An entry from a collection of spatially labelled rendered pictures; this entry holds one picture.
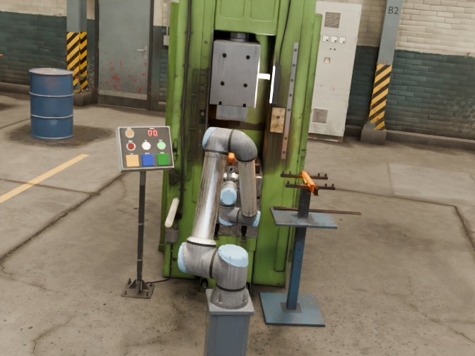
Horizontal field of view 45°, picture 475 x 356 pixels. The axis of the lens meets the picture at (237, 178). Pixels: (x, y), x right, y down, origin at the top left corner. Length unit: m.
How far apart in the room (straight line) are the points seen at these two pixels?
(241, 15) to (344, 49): 5.18
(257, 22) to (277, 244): 1.58
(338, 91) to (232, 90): 5.34
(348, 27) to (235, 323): 6.60
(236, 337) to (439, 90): 7.33
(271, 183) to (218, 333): 1.47
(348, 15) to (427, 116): 2.14
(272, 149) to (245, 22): 0.87
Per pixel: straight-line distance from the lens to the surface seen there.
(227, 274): 2.76
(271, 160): 3.98
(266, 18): 3.84
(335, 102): 8.99
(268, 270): 4.29
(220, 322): 2.85
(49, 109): 8.04
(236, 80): 3.72
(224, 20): 3.83
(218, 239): 3.98
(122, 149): 3.65
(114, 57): 10.45
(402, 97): 9.64
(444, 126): 9.79
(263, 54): 4.18
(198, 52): 3.85
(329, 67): 8.93
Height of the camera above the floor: 2.04
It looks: 18 degrees down
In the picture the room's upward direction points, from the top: 5 degrees clockwise
